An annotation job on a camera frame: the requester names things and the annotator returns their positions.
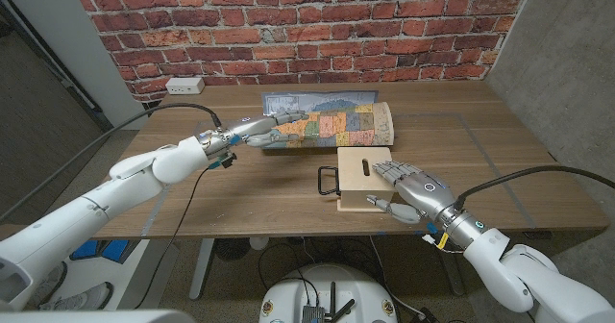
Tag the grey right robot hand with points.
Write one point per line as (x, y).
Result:
(423, 191)

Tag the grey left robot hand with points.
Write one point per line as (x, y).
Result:
(262, 123)

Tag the light wooden slotted box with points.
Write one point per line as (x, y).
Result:
(358, 183)

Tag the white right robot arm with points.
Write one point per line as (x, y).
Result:
(519, 270)

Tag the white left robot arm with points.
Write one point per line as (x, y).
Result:
(96, 203)

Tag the rolled colourful map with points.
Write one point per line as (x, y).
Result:
(346, 126)

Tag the grey metal table leg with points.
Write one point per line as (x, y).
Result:
(449, 270)
(202, 270)

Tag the white power strip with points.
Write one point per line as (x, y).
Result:
(184, 85)

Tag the red brick printed backdrop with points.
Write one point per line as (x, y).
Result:
(307, 25)

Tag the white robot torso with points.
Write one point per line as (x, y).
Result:
(327, 289)

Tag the blue foot pad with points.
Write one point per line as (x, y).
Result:
(85, 250)
(115, 250)

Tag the grey sneaker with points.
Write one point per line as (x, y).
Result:
(86, 298)
(53, 282)

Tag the white robot chest panel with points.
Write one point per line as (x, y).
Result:
(96, 317)

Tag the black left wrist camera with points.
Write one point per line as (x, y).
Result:
(225, 160)

